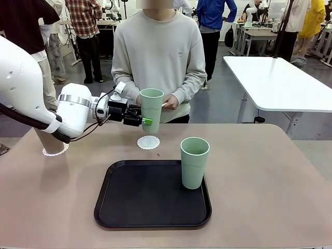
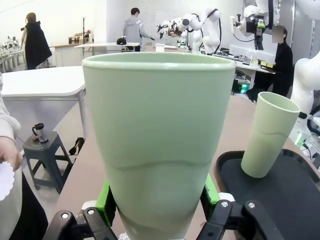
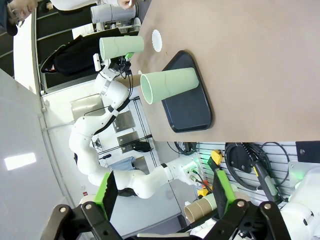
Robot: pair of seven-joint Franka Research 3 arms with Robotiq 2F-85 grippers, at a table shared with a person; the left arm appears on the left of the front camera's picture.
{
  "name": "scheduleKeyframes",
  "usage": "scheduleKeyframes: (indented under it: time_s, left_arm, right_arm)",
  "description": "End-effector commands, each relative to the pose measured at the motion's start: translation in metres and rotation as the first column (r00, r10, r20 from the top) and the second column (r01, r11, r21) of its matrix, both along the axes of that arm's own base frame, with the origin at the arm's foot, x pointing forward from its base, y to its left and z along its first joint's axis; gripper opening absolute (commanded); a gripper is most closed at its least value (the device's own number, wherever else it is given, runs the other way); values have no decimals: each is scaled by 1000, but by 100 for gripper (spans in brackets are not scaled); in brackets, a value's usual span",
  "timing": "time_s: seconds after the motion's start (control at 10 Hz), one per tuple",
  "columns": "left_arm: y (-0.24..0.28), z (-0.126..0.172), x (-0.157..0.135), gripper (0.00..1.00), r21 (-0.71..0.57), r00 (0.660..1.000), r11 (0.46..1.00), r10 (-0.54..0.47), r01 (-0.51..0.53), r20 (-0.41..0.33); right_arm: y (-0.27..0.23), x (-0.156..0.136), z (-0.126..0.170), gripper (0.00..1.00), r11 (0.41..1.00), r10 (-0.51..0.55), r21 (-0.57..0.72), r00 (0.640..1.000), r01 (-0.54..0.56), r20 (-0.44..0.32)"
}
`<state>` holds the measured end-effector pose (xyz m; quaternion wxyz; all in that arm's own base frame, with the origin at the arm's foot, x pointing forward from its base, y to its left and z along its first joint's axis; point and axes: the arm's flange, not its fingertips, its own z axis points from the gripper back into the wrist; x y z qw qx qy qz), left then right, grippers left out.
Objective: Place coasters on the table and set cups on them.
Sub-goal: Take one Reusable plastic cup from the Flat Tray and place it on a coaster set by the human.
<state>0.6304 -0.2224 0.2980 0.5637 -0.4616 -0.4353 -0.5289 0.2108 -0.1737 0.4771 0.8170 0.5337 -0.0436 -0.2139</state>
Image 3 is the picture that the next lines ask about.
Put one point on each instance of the white cylinder appliance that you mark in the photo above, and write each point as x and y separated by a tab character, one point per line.
110	13

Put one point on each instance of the black power brick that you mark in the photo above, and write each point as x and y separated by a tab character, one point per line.
141	147

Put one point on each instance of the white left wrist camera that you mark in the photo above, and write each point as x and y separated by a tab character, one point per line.
97	62

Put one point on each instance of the black metal bracket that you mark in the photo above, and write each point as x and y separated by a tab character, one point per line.
310	152

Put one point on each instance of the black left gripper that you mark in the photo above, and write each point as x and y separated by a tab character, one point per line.
120	66

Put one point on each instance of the grey blue cloth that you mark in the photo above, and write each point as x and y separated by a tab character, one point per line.
122	165

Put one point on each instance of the white scalloped paper coaster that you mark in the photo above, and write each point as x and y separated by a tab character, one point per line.
157	41

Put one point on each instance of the aluminium profile base plate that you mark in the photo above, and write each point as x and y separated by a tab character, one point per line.
277	147

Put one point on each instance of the yellow emergency stop button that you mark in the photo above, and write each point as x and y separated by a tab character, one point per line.
202	192

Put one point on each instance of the bystander wearing glasses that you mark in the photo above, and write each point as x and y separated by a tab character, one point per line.
7	20

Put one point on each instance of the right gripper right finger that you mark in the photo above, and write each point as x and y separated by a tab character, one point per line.
250	225

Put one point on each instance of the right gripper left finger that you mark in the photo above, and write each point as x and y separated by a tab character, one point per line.
82	225

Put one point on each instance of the yellow plug connector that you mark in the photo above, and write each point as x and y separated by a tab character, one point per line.
216	156

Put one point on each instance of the black plastic tray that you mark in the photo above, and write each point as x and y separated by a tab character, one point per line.
190	112

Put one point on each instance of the spare pale green cup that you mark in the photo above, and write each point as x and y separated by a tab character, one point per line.
209	200

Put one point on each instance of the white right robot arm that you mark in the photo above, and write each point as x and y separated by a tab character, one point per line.
300	220

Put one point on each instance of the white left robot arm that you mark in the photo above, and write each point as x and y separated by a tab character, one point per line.
140	182

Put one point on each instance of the steel floor box cover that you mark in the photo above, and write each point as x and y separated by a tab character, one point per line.
127	142
125	122

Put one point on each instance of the bystander in black top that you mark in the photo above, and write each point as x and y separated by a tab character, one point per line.
75	57

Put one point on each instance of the person's left hand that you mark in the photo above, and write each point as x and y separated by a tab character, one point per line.
125	3

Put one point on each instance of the pale green plastic cup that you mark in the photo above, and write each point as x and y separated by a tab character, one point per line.
170	83
120	47

